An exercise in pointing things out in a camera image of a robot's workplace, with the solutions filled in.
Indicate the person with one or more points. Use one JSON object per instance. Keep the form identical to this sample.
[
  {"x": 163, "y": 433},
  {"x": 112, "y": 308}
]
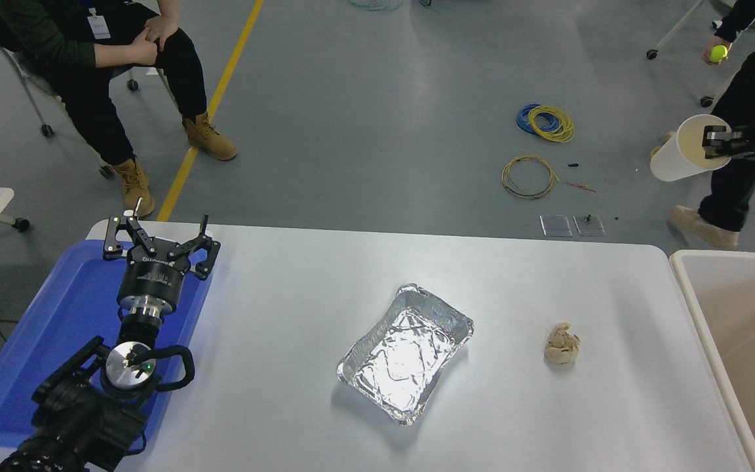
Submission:
[
  {"x": 738, "y": 187},
  {"x": 89, "y": 98}
]

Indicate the person's left forearm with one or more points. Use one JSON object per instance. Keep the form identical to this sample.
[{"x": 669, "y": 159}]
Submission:
[{"x": 168, "y": 8}]

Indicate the grey wheeled chair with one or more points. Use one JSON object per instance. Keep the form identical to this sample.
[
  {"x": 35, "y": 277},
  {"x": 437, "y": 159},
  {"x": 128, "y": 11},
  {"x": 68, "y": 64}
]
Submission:
[{"x": 27, "y": 82}]

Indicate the person's forearm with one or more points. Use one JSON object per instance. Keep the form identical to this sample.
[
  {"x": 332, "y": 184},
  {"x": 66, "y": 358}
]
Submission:
[{"x": 741, "y": 19}]

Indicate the silver foil tray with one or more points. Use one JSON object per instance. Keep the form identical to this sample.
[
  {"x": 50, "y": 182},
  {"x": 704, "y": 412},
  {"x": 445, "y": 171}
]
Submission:
[{"x": 404, "y": 354}]

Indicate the yellow-green tennis ball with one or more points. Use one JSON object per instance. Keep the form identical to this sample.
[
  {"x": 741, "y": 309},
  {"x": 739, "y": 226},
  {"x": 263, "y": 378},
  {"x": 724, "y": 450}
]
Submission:
[{"x": 719, "y": 54}]

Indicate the white wheeled chair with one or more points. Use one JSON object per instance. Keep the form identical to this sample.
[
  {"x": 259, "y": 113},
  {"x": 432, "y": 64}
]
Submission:
[{"x": 651, "y": 54}]

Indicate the white paper cup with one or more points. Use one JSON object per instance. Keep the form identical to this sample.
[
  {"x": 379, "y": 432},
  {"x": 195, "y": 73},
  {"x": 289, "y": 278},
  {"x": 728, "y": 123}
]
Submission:
[{"x": 689, "y": 141}]

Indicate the crumpled tan paper ball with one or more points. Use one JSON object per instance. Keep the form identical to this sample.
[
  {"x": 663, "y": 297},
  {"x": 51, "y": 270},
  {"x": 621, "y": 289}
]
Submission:
[{"x": 561, "y": 344}]

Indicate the blue plastic tray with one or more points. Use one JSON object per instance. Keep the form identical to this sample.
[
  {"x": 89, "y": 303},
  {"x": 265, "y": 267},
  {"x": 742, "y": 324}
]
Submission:
[{"x": 23, "y": 341}]

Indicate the person's right hand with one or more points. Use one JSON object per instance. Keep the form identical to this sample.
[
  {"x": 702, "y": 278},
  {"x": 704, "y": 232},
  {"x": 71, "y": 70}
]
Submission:
[{"x": 144, "y": 52}]

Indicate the clear plastic plate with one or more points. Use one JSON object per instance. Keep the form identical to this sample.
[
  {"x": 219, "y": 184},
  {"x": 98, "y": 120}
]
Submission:
[
  {"x": 556, "y": 225},
  {"x": 589, "y": 225}
]

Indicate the person's left hand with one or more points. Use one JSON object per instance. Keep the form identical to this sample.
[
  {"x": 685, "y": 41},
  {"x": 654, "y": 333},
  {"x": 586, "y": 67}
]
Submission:
[{"x": 161, "y": 31}]

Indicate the person's hand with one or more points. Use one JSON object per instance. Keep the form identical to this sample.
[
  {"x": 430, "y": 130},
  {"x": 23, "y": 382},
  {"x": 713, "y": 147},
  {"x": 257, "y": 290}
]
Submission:
[{"x": 707, "y": 52}]

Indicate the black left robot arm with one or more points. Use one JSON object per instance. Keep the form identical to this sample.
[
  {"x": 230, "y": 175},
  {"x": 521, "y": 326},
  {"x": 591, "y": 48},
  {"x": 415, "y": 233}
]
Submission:
[{"x": 76, "y": 419}]

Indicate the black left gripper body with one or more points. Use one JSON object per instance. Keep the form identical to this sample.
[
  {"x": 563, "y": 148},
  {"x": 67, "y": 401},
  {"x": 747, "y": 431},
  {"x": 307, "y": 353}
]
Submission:
[{"x": 151, "y": 280}]

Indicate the person's right forearm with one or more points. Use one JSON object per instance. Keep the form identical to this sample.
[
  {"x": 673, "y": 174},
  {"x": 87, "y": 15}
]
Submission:
[{"x": 112, "y": 58}]

